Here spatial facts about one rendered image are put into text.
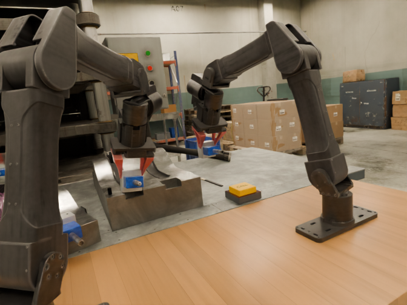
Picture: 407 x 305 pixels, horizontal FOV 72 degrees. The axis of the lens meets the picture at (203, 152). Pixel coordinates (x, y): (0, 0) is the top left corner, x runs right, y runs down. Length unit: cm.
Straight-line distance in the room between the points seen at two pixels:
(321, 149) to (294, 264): 25
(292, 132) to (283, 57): 412
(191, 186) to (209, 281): 34
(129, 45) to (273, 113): 318
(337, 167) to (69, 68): 54
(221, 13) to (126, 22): 261
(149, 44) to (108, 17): 607
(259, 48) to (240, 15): 816
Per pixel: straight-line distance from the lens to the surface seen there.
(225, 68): 79
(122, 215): 77
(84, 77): 147
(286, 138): 468
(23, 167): 42
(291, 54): 65
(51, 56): 43
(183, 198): 80
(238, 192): 83
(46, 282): 43
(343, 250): 63
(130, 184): 71
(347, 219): 70
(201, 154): 94
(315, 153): 66
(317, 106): 65
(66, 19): 48
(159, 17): 796
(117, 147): 68
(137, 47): 166
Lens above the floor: 111
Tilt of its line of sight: 11 degrees down
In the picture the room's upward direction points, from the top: 6 degrees counter-clockwise
